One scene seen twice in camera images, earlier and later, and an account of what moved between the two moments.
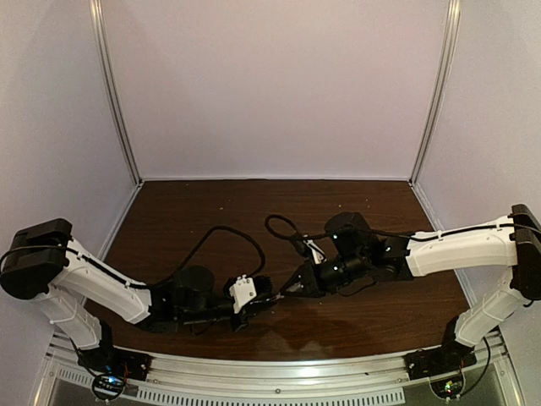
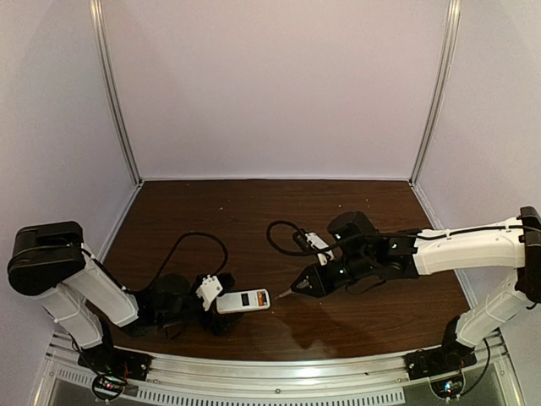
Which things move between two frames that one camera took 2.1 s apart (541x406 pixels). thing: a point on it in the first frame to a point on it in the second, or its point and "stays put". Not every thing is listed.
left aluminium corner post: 96,12 stays put
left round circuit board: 108,386 stays put
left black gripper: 243,318 to 215,320
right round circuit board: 448,388 stays put
